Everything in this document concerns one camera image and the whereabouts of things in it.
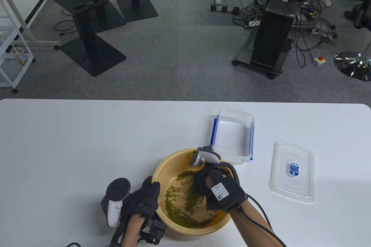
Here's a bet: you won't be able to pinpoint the person's right hand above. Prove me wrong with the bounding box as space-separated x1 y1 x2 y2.
191 167 229 210

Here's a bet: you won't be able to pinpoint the person's left hand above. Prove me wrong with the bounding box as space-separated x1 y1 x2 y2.
119 175 161 223

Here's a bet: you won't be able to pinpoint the black and white controller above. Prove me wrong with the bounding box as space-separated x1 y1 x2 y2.
190 146 221 167
101 178 131 228

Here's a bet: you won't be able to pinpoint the green mung beans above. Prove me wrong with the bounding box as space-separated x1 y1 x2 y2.
164 170 224 228

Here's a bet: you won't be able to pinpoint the yellow plastic basin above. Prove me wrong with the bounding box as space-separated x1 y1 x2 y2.
152 149 236 236

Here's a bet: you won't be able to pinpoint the clear container with blue clips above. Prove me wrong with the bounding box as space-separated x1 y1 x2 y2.
209 109 255 165

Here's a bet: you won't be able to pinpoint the clear lid with blue label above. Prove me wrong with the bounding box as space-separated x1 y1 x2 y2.
269 142 316 204

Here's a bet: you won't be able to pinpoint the person's left forearm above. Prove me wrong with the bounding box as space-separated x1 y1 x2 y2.
120 215 147 247

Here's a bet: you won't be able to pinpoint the person's right forearm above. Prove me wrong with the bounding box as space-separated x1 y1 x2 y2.
230 199 287 247

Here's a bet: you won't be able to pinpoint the black rolling cart base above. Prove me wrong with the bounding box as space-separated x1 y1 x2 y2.
232 37 293 80

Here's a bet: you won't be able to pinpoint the black computer tower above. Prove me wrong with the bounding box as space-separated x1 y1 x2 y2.
251 0 297 71

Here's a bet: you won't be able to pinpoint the grey power strip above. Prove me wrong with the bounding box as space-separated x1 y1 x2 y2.
209 4 240 14

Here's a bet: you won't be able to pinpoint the small clear bottle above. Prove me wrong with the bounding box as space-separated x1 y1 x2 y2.
13 45 27 65

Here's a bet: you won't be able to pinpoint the chrome chair base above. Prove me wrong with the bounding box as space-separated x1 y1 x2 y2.
333 51 371 82

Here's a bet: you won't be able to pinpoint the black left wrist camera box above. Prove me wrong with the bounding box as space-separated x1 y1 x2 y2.
141 219 168 246

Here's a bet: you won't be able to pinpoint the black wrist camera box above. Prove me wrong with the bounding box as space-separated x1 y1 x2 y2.
207 175 248 216
141 219 168 246

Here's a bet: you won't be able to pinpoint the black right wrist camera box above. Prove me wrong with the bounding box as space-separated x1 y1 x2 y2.
207 175 248 216

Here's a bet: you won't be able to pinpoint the black stand with tilted frame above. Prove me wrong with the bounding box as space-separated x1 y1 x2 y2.
43 0 127 77

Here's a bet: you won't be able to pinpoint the tangle of cables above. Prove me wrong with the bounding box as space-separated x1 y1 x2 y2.
232 0 338 68

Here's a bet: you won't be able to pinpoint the loose black cable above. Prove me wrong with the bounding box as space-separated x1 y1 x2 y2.
54 20 78 36

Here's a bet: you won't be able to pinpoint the white wire rack cart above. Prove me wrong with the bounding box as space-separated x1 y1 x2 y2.
0 0 37 94

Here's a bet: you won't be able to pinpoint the white whiteboard frame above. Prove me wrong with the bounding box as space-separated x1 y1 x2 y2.
0 0 68 50

